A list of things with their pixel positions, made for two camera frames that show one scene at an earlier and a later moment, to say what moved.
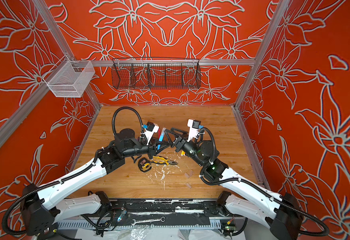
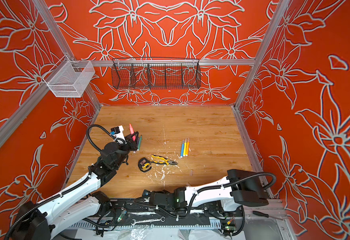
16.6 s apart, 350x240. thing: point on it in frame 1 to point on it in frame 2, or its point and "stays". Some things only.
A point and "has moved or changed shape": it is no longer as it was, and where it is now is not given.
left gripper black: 152,148 to 130,143
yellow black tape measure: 144,165 stays
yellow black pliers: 159,160 stays
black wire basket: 156,73 stays
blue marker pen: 162,134 has moved or changed shape
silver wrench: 162,219 stays
